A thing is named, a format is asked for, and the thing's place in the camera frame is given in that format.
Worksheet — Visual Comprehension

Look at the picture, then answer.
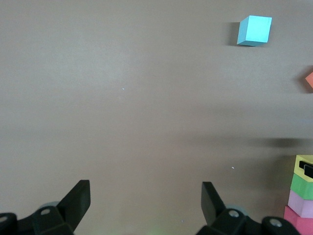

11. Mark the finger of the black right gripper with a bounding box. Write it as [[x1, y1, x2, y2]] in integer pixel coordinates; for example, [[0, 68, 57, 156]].
[[298, 160, 313, 177]]

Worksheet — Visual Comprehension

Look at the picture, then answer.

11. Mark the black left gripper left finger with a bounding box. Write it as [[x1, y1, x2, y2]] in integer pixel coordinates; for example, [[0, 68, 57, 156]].
[[0, 180, 91, 235]]

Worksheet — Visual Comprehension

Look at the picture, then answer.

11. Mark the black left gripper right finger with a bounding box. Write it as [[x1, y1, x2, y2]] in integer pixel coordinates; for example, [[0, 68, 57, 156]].
[[197, 181, 300, 235]]

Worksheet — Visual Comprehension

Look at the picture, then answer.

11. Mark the yellow foam block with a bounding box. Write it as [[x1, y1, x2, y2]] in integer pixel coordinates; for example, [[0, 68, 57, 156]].
[[294, 154, 313, 182]]

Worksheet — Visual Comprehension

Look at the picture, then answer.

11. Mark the green foam block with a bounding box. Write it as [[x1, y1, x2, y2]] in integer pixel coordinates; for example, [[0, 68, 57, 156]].
[[290, 173, 313, 200]]

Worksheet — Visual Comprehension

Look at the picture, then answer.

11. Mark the pink foam block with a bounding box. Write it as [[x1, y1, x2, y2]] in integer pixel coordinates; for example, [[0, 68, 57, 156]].
[[287, 189, 313, 218]]

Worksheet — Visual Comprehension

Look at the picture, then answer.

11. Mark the red foam block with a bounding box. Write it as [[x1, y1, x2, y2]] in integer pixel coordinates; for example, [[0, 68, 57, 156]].
[[283, 206, 313, 235]]

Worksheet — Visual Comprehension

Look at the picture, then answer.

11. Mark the orange foam block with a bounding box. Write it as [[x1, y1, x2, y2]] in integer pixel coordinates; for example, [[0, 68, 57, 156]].
[[305, 71, 313, 93]]

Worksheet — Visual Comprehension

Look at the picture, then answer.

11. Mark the light blue foam block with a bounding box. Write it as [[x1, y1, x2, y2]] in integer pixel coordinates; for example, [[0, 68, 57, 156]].
[[236, 15, 273, 47]]

